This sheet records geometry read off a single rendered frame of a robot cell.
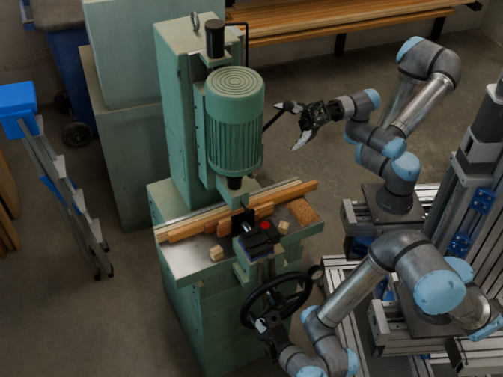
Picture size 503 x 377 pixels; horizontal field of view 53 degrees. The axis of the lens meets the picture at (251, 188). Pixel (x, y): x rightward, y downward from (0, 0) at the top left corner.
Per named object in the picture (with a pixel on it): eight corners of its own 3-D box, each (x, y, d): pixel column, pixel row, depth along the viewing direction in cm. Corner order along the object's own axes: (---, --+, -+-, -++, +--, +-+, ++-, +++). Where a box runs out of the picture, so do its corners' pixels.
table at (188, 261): (186, 312, 168) (185, 302, 164) (155, 247, 187) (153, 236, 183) (337, 248, 189) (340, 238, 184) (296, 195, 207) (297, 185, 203)
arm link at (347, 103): (337, 100, 169) (346, 123, 168) (326, 103, 167) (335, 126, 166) (348, 91, 162) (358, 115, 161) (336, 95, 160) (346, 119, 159)
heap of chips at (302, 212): (301, 227, 188) (302, 221, 186) (284, 204, 196) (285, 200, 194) (320, 219, 191) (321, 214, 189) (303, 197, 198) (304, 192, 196)
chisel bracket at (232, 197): (231, 215, 180) (231, 198, 174) (215, 189, 188) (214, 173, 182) (250, 208, 182) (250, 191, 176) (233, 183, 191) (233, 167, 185)
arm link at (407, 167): (404, 200, 197) (413, 175, 187) (375, 182, 203) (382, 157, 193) (420, 185, 203) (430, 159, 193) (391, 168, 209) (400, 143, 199)
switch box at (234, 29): (229, 78, 180) (229, 37, 169) (217, 65, 187) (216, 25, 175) (244, 75, 182) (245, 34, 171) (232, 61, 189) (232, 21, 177)
